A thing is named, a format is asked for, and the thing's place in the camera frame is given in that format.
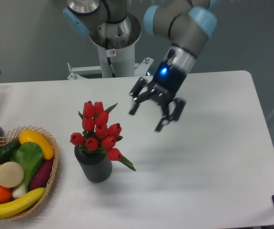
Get green bok choy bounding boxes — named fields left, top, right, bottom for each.
left=10, top=142, right=43, bottom=199

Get woven wicker basket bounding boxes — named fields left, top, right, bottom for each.
left=0, top=126, right=59, bottom=220

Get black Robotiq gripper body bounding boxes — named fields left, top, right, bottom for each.
left=148, top=62, right=187, bottom=106

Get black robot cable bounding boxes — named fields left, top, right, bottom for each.
left=104, top=37, right=116, bottom=78

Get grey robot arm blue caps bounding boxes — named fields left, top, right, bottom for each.
left=62, top=0, right=217, bottom=131

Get yellow banana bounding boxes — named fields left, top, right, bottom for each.
left=0, top=187, right=45, bottom=219

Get beige round slice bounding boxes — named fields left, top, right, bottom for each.
left=0, top=161, right=24, bottom=188

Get red tulip bouquet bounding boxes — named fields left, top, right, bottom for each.
left=70, top=101, right=136, bottom=171

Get green cucumber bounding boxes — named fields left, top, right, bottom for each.
left=0, top=139, right=21, bottom=165

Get yellow squash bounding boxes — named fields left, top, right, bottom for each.
left=19, top=129, right=54, bottom=160

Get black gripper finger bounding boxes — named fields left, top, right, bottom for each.
left=155, top=98, right=186, bottom=132
left=129, top=77, right=155, bottom=115

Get purple sweet potato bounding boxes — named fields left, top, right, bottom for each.
left=30, top=160, right=53, bottom=190

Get dark grey ribbed vase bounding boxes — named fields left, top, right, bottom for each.
left=74, top=146, right=112, bottom=183

